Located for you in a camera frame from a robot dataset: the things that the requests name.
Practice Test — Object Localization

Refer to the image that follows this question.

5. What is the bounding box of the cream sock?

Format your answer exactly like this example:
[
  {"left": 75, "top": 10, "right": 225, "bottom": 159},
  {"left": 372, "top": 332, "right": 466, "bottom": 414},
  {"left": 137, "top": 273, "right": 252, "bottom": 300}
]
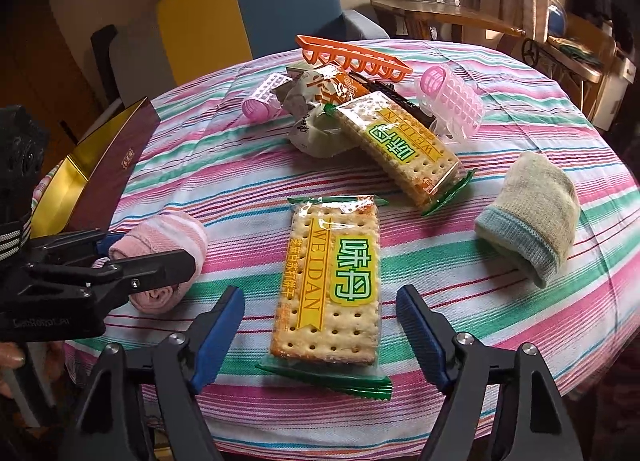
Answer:
[{"left": 474, "top": 151, "right": 580, "bottom": 288}]

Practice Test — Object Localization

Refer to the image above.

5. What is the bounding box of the orange plastic comb clip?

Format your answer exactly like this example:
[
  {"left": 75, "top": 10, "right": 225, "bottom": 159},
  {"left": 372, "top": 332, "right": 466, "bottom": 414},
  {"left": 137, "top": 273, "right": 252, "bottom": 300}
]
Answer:
[{"left": 295, "top": 34, "right": 413, "bottom": 83}]

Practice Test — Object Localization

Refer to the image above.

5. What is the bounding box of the gold maroon tin box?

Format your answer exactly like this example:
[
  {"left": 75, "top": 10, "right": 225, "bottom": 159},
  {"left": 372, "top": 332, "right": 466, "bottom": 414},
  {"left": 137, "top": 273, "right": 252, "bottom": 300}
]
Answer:
[{"left": 32, "top": 97, "right": 160, "bottom": 238}]

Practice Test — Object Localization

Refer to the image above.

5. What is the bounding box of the grey yellow blue armchair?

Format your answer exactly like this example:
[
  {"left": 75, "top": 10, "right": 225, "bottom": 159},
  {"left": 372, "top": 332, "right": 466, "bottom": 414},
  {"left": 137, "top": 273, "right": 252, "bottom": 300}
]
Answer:
[{"left": 91, "top": 0, "right": 387, "bottom": 105}]

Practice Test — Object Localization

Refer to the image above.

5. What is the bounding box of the pink sock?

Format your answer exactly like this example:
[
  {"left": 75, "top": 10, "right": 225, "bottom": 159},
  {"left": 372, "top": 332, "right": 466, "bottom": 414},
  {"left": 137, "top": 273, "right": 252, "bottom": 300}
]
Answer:
[{"left": 92, "top": 210, "right": 210, "bottom": 316}]

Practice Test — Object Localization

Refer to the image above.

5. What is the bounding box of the orange white snack bag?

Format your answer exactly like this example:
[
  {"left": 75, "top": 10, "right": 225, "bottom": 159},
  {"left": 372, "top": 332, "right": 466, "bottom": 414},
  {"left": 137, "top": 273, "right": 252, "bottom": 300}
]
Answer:
[{"left": 271, "top": 65, "right": 369, "bottom": 159}]

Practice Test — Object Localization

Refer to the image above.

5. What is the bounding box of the cracker pack green label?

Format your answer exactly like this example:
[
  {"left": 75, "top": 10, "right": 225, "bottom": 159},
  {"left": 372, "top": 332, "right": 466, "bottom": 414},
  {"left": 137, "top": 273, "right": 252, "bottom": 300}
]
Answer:
[{"left": 328, "top": 92, "right": 474, "bottom": 216}]

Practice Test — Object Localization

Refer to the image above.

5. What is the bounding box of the wooden side table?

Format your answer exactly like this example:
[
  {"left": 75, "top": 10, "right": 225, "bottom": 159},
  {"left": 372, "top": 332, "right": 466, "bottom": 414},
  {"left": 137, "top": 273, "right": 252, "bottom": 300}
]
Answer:
[{"left": 370, "top": 0, "right": 526, "bottom": 42}]

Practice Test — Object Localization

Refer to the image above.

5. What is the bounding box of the left hand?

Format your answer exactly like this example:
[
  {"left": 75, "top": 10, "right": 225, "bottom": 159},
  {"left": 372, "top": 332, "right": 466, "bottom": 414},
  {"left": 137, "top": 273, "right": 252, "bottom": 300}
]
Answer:
[{"left": 0, "top": 343, "right": 25, "bottom": 398}]

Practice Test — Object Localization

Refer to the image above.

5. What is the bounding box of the striped pink green tablecloth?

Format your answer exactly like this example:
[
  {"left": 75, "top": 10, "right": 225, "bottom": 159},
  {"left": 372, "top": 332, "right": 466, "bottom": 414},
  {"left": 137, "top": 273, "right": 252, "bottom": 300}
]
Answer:
[{"left": 31, "top": 38, "right": 640, "bottom": 461}]

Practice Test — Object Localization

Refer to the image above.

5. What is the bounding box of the black hair comb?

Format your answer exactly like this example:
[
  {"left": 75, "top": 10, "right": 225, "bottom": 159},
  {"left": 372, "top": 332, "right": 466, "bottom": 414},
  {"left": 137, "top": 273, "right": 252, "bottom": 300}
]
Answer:
[{"left": 350, "top": 72, "right": 434, "bottom": 128}]

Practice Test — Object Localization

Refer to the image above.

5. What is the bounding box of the pink hair roller with clip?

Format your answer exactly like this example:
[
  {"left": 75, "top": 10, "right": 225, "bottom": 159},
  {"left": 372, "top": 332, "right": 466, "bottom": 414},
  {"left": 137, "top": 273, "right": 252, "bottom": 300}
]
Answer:
[{"left": 416, "top": 65, "right": 485, "bottom": 143}]

